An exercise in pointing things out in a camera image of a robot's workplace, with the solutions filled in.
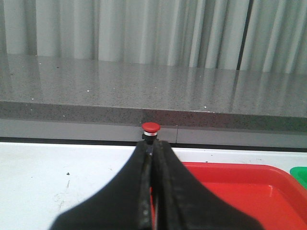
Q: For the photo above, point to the red plastic tray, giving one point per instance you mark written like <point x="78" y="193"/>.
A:
<point x="268" y="194"/>

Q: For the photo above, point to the grey stone counter ledge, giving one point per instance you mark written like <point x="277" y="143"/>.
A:
<point x="103" y="92"/>

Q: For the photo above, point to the red mushroom push button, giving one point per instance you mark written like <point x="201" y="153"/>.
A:
<point x="150" y="130"/>

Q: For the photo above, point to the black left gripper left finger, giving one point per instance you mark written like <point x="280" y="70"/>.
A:
<point x="124" y="203"/>

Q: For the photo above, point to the green plastic tray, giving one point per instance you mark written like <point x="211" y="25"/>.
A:
<point x="300" y="174"/>

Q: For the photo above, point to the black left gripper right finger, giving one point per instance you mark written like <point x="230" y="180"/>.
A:
<point x="182" y="202"/>

